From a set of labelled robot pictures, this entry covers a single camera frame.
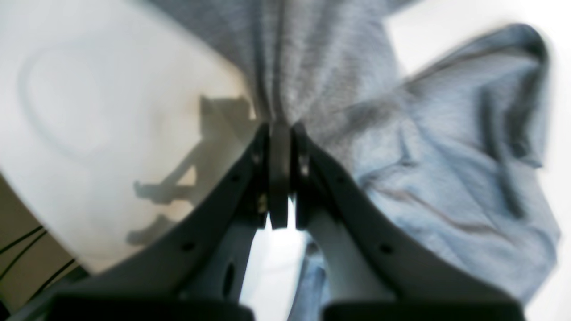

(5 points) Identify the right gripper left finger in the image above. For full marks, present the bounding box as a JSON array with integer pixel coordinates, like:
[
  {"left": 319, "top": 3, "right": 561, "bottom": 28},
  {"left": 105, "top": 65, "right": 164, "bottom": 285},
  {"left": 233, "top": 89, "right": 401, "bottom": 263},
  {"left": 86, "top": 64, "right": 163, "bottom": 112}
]
[{"left": 11, "top": 124, "right": 269, "bottom": 321}]

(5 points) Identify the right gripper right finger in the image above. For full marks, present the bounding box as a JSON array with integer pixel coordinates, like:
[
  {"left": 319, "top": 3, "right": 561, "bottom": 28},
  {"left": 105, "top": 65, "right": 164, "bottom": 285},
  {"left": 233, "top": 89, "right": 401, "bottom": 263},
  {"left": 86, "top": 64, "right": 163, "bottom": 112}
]
[{"left": 291, "top": 123, "right": 525, "bottom": 321}]

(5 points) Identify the grey t-shirt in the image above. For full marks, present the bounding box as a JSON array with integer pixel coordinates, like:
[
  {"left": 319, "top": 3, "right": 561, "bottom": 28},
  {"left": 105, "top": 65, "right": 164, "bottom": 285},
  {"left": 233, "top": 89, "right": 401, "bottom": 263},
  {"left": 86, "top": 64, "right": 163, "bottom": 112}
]
[{"left": 153, "top": 0, "right": 559, "bottom": 304}]

